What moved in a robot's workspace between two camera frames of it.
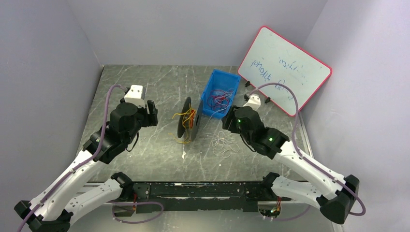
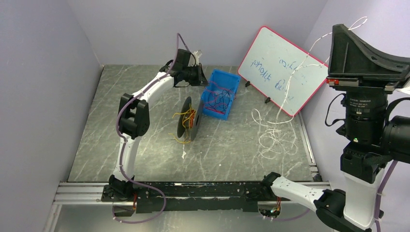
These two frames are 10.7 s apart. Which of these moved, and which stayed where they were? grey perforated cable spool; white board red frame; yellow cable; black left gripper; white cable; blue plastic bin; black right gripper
Moved: black left gripper; white cable; black right gripper
Stayed: yellow cable; white board red frame; grey perforated cable spool; blue plastic bin
